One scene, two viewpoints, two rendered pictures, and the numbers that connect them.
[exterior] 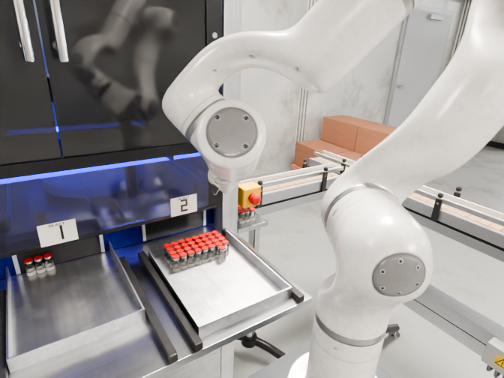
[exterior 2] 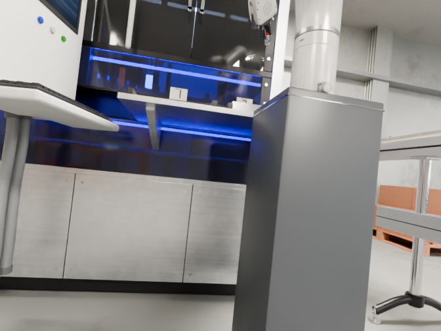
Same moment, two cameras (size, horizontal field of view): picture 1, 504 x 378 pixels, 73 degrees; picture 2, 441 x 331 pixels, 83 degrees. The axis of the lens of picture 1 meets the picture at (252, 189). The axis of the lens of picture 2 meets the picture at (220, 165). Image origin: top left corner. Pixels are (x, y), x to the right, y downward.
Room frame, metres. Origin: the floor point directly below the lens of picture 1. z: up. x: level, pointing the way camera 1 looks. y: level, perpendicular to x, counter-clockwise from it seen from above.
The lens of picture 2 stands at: (-0.26, -0.27, 0.65)
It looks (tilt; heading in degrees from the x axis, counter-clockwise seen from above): 2 degrees up; 26
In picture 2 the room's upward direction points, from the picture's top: 6 degrees clockwise
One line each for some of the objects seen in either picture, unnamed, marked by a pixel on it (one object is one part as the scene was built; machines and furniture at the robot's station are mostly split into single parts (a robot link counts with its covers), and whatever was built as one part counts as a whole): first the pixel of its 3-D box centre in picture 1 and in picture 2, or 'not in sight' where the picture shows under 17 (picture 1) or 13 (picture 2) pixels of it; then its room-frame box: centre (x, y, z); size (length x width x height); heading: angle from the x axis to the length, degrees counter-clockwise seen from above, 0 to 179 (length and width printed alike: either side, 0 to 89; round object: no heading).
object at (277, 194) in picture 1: (283, 185); not in sight; (1.38, -0.14, 0.92); 0.69 x 0.15 x 0.16; 125
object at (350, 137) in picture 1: (351, 157); (408, 214); (3.78, -1.13, 0.36); 1.28 x 0.88 x 0.73; 36
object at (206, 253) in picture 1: (202, 255); not in sight; (0.84, 0.14, 0.90); 0.18 x 0.02 x 0.05; 124
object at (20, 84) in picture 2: not in sight; (63, 105); (0.24, 0.56, 0.82); 0.40 x 0.14 x 0.02; 24
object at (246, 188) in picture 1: (247, 193); not in sight; (1.10, 0.02, 1.00); 0.08 x 0.07 x 0.07; 35
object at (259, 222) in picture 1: (243, 219); not in sight; (1.14, 0.03, 0.87); 0.14 x 0.13 x 0.02; 35
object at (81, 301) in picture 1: (71, 292); not in sight; (0.67, 0.43, 0.90); 0.34 x 0.26 x 0.04; 35
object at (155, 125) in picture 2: not in sight; (153, 131); (0.56, 0.46, 0.80); 0.34 x 0.03 x 0.13; 35
